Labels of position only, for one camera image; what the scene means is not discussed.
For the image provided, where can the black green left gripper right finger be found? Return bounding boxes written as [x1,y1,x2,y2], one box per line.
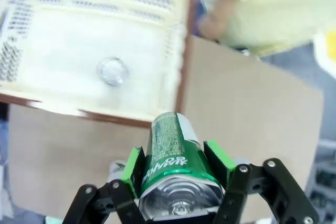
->
[204,140,320,224]

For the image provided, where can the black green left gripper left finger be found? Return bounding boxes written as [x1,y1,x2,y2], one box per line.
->
[62,146,148,224]

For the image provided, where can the green drink can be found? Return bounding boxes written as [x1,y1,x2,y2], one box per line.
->
[138,112,226,222]

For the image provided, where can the person's right forearm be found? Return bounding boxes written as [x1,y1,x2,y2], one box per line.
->
[209,0,237,20]

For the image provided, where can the person's right hand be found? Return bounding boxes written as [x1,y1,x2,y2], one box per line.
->
[198,6,226,44]

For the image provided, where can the person in yellow shirt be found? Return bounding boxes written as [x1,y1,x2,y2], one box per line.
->
[204,0,336,59]

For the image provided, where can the cream folding basket brown handles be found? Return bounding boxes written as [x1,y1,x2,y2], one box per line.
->
[0,0,196,130]

